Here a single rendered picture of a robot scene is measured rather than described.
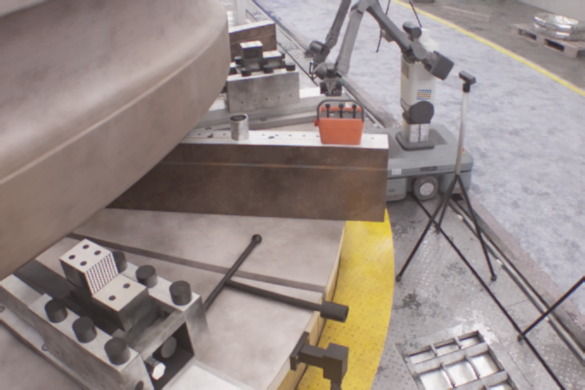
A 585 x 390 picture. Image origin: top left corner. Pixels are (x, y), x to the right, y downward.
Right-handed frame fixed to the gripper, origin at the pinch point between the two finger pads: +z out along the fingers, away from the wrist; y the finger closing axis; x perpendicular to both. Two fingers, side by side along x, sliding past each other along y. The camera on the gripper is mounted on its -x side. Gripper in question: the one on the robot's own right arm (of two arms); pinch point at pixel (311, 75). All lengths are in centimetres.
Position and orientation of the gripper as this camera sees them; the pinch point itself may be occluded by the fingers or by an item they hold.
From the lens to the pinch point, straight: 313.8
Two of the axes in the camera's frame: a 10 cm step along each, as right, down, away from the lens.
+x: 8.8, 3.4, 3.3
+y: 1.2, 5.2, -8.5
